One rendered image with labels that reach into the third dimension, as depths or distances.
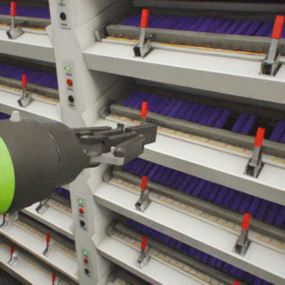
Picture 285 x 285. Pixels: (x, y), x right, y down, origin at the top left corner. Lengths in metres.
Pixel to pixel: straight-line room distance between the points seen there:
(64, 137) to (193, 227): 0.54
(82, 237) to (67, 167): 0.77
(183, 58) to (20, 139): 0.45
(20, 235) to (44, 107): 0.64
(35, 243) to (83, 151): 1.08
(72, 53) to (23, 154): 0.56
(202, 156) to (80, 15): 0.41
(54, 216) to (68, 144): 0.88
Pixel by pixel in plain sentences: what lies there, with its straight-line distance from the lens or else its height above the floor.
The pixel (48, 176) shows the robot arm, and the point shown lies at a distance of 0.35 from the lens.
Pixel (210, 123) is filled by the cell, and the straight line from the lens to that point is 0.79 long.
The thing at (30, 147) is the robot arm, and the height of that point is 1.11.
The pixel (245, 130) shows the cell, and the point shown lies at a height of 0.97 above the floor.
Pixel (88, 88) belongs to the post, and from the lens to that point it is 0.88.
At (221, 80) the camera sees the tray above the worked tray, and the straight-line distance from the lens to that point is 0.66.
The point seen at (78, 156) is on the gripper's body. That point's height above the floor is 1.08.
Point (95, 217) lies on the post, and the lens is 1.05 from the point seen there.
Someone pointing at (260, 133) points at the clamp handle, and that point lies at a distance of 0.68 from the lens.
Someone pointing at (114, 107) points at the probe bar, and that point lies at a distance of 0.90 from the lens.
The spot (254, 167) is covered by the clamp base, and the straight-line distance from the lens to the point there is 0.72.
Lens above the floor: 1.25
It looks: 26 degrees down
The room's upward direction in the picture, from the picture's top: straight up
